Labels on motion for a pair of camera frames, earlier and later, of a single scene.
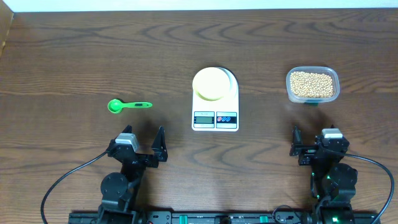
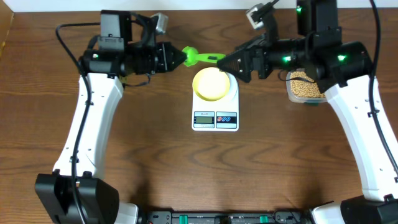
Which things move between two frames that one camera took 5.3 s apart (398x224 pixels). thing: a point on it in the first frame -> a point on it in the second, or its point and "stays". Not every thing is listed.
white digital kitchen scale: x=217 y=115 stays
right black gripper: x=308 y=151 -> x=242 y=55
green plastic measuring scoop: x=116 y=106 -> x=193 y=56
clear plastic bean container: x=312 y=84 stays
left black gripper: x=158 y=149 -> x=161 y=50
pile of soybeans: x=311 y=85 stays
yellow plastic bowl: x=211 y=83 stays
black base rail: x=224 y=218 stays
